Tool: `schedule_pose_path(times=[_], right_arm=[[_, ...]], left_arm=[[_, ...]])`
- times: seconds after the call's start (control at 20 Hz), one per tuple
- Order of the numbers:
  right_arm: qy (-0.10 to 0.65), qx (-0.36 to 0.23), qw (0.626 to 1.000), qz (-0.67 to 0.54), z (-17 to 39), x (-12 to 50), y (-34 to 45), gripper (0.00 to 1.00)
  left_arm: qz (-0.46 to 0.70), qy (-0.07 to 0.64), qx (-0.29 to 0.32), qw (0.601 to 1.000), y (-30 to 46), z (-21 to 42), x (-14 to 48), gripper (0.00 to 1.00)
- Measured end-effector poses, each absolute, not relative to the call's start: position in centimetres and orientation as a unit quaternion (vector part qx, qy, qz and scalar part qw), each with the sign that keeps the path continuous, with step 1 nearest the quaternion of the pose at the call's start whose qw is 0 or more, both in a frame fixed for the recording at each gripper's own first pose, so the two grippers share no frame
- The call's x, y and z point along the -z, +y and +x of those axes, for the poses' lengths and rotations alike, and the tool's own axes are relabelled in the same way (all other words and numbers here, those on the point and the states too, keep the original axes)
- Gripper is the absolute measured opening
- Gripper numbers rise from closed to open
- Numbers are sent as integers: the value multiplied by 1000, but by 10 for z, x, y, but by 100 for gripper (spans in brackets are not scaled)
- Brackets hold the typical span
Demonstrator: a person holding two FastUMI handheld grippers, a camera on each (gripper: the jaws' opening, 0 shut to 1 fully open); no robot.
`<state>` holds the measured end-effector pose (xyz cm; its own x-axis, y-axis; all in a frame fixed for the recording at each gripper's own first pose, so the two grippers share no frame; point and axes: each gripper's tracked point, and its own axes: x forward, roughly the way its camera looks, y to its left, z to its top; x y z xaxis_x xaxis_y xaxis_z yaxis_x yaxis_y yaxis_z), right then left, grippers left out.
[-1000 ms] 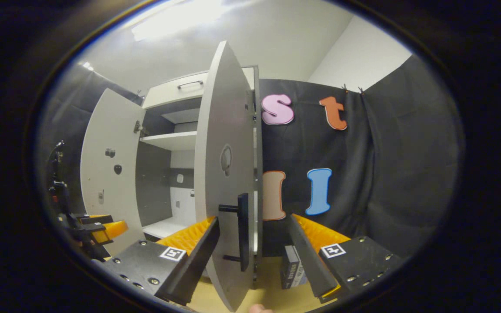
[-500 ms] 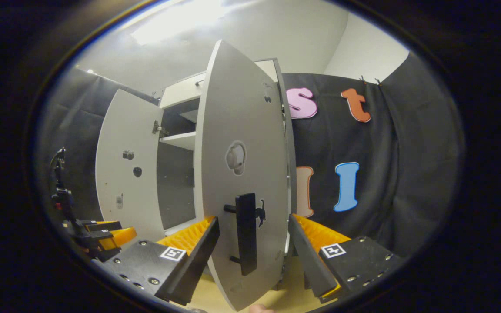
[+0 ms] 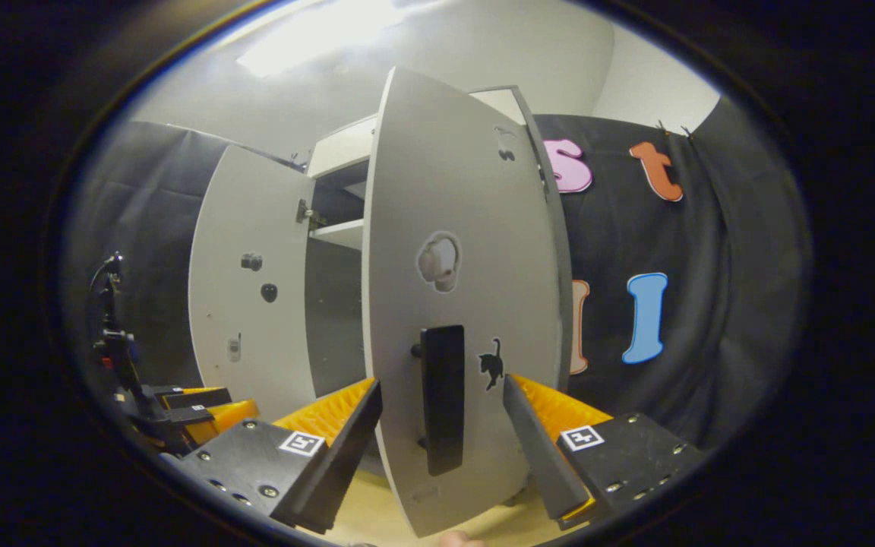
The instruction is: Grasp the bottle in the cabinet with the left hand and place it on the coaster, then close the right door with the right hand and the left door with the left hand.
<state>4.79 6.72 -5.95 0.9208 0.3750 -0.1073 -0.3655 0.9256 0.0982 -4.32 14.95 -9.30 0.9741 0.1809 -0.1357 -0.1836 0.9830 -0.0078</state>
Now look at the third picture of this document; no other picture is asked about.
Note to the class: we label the white and grey cabinet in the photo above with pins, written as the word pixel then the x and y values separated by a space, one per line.
pixel 335 304

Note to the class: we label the ceiling light panel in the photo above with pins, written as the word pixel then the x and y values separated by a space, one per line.
pixel 316 34

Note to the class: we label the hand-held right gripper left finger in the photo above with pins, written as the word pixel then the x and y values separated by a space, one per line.
pixel 346 456

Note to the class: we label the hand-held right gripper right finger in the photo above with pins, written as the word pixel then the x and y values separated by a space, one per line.
pixel 540 456

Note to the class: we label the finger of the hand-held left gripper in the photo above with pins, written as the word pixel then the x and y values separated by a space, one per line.
pixel 191 397
pixel 217 422

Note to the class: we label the black backdrop cloth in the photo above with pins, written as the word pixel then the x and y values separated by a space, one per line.
pixel 711 228

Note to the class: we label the cabinet door with cat sticker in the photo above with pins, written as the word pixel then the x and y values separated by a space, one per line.
pixel 453 152

